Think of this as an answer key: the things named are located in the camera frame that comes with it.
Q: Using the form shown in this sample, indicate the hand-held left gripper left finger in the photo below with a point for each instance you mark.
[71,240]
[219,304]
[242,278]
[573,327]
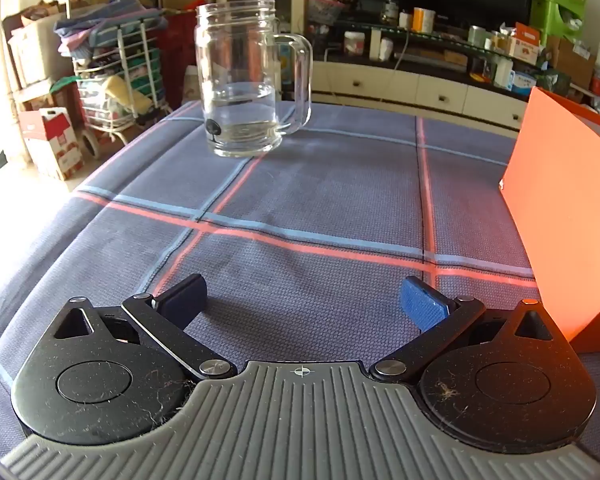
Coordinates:
[182,300]

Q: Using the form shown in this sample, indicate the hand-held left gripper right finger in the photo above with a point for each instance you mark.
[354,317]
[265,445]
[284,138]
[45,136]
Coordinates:
[422,305]

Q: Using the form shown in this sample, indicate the orange cardboard box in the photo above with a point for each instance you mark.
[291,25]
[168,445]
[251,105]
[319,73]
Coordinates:
[565,200]

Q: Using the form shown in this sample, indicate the blue checked tablecloth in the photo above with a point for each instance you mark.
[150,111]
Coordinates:
[320,200]

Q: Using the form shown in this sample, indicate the red and white carton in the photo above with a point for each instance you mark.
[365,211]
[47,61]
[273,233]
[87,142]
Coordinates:
[52,140]

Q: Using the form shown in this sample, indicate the white drawer television cabinet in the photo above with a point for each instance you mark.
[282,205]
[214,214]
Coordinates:
[380,85]

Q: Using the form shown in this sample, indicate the clear glass jar mug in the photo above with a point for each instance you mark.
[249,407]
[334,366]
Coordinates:
[235,70]

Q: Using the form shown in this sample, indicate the blue and white tissue box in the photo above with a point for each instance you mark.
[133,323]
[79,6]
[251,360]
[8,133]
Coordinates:
[523,81]

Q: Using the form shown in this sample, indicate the white lidded jar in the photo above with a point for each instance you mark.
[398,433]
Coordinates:
[354,44]

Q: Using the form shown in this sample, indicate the metal tin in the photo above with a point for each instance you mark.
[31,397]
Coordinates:
[477,36]

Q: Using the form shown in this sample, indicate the orange and white packet box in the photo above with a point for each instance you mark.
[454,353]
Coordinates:
[526,45]

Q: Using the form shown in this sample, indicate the orange and white can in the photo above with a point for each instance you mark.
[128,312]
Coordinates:
[423,21]

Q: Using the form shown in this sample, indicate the open brown cardboard box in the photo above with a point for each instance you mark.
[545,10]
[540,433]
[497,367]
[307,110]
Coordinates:
[572,62]

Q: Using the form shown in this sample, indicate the dark glass jar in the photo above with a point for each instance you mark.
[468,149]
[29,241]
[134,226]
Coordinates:
[390,10]

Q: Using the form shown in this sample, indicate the white glass-door cabinet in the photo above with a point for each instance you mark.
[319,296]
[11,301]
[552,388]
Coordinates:
[292,15]

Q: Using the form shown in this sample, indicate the pink plastic basket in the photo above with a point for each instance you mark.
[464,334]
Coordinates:
[325,10]

